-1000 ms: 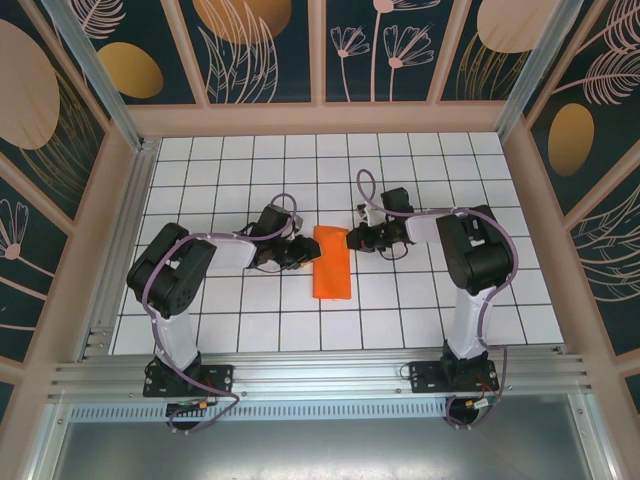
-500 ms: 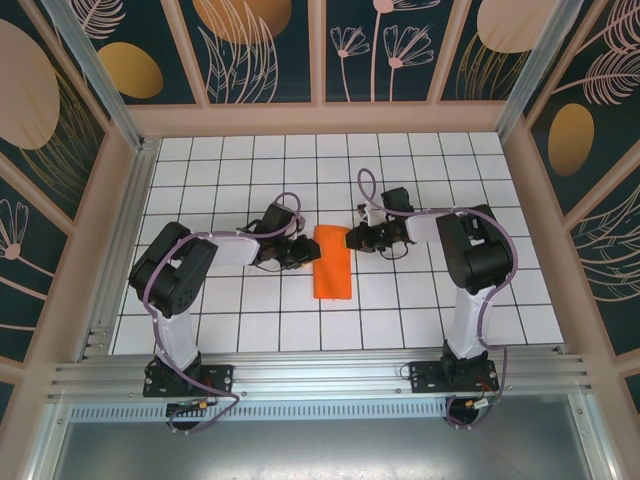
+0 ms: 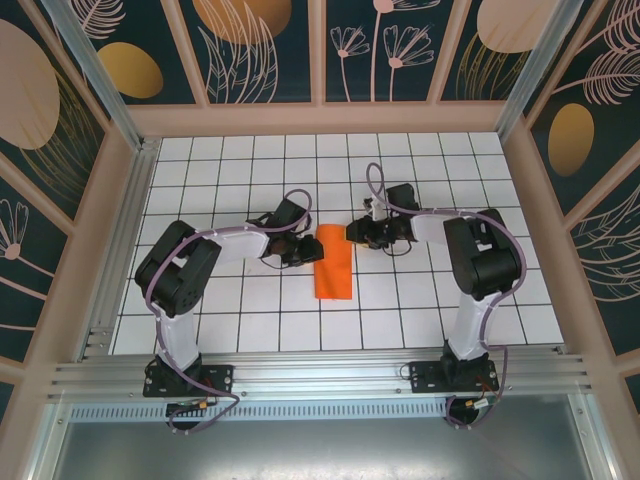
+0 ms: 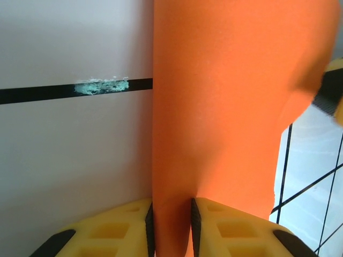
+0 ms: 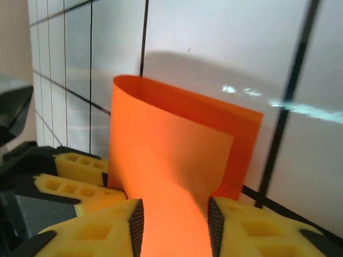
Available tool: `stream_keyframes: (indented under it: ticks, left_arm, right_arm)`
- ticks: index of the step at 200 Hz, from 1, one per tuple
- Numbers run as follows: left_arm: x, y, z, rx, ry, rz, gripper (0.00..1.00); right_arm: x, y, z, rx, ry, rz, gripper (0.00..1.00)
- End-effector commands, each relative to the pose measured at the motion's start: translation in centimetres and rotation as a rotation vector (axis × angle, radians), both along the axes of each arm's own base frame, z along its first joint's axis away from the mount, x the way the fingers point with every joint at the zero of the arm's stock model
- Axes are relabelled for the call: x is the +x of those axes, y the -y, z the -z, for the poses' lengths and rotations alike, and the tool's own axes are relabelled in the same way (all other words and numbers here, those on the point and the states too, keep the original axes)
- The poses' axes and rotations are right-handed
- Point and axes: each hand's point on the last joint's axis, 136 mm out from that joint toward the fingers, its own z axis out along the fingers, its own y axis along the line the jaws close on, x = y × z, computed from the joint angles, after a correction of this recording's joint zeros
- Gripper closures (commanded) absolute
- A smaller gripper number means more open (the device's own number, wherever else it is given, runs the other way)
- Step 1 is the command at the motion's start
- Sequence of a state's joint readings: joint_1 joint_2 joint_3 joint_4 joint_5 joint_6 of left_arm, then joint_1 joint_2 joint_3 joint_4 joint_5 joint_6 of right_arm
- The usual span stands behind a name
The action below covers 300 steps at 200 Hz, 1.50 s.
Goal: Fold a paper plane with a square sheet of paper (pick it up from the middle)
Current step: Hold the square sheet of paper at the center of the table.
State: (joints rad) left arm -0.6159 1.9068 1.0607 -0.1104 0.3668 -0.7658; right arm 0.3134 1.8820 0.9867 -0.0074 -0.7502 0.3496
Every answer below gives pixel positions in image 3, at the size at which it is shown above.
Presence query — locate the orange square paper sheet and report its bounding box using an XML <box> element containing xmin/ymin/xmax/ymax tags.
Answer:
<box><xmin>313</xmin><ymin>223</ymin><xmax>355</xmax><ymax>302</ymax></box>

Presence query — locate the grey metal sheet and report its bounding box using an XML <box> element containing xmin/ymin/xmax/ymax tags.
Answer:
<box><xmin>47</xmin><ymin>418</ymin><xmax>599</xmax><ymax>480</ymax></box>

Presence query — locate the long aluminium mounting rail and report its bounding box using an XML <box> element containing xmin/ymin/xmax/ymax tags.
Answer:
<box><xmin>47</xmin><ymin>349</ymin><xmax>596</xmax><ymax>402</ymax></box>

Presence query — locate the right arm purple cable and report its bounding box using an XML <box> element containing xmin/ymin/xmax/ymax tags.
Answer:
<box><xmin>366</xmin><ymin>162</ymin><xmax>528</xmax><ymax>432</ymax></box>

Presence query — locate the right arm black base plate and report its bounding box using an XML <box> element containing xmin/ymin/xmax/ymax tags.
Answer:
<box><xmin>408</xmin><ymin>360</ymin><xmax>500</xmax><ymax>395</ymax></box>

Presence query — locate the aluminium side rail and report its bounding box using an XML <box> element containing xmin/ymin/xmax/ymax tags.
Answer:
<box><xmin>74</xmin><ymin>138</ymin><xmax>162</xmax><ymax>362</ymax></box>

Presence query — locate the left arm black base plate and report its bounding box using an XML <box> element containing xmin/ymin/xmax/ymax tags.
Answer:
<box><xmin>143</xmin><ymin>363</ymin><xmax>236</xmax><ymax>399</ymax></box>

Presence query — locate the slotted grey cable duct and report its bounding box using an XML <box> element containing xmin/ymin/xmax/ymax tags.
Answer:
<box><xmin>69</xmin><ymin>397</ymin><xmax>576</xmax><ymax>422</ymax></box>

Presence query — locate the aluminium corner post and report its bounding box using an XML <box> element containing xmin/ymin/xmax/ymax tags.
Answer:
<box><xmin>494</xmin><ymin>0</ymin><xmax>586</xmax><ymax>136</ymax></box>
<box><xmin>39</xmin><ymin>0</ymin><xmax>149</xmax><ymax>151</ymax></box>

